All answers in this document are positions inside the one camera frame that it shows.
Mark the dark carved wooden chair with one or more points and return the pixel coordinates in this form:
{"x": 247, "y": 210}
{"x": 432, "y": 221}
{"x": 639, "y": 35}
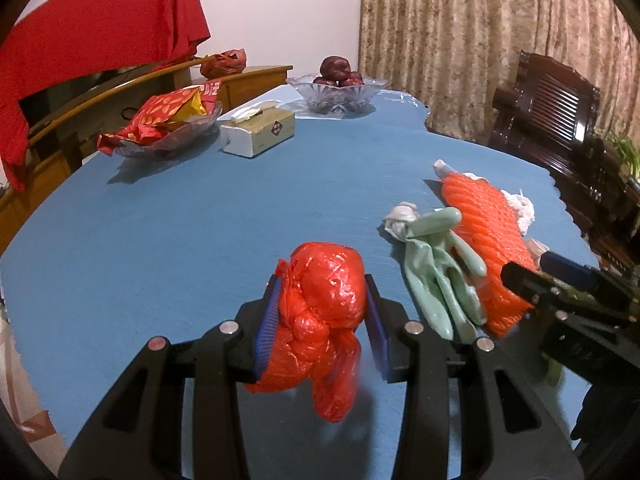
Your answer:
{"x": 555, "y": 125}

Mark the green rubber glove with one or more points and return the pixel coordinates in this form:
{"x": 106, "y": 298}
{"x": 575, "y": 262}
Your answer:
{"x": 440, "y": 280}

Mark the orange foam net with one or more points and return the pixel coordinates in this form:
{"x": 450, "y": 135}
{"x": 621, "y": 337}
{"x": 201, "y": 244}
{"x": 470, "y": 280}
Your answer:
{"x": 487, "y": 255}

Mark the small dark red apple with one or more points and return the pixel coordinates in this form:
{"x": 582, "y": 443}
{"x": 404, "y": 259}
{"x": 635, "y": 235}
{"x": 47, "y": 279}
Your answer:
{"x": 321, "y": 80}
{"x": 353, "y": 79}

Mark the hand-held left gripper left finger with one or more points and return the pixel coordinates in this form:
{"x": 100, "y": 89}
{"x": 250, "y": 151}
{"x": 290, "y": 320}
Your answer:
{"x": 267, "y": 322}

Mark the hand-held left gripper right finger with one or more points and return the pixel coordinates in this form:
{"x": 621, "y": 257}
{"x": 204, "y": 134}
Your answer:
{"x": 378, "y": 332}

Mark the green potted plant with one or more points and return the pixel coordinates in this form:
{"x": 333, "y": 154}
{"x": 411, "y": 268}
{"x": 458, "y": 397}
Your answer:
{"x": 627, "y": 152}

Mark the beige patterned curtain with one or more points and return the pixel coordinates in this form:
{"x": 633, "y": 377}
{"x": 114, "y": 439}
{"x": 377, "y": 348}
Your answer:
{"x": 480, "y": 35}

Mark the red hanging cloth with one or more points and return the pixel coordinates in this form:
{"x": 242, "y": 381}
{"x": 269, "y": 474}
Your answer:
{"x": 95, "y": 45}

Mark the clear glass fruit bowl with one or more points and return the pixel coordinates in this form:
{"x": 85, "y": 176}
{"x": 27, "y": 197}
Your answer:
{"x": 336, "y": 94}

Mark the light wooden sideboard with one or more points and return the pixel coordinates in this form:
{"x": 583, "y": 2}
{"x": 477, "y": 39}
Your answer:
{"x": 250, "y": 82}

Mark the knotted red plastic bag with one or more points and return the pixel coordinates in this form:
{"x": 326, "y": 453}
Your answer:
{"x": 224, "y": 62}

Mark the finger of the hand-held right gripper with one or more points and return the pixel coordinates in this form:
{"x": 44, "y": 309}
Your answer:
{"x": 570, "y": 266}
{"x": 527, "y": 282}

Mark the crumpled white tissue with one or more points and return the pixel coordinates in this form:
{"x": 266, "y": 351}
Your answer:
{"x": 401, "y": 219}

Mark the light wooden chair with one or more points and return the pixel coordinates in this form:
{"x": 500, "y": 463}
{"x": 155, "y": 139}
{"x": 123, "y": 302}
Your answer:
{"x": 45, "y": 175}

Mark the red and yellow snack packets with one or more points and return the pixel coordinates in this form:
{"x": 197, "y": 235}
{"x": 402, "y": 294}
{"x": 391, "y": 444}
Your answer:
{"x": 160, "y": 112}

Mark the white paper cup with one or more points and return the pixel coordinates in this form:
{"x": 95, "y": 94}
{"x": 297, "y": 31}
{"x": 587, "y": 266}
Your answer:
{"x": 520, "y": 212}

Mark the clear glass plate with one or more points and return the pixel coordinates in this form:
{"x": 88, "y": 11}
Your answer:
{"x": 172, "y": 135}

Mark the large dark red apple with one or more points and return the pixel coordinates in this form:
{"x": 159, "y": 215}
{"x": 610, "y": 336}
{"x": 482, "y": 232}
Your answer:
{"x": 336, "y": 67}

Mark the white tissue box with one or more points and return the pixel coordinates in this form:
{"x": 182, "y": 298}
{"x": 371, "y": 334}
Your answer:
{"x": 260, "y": 132}

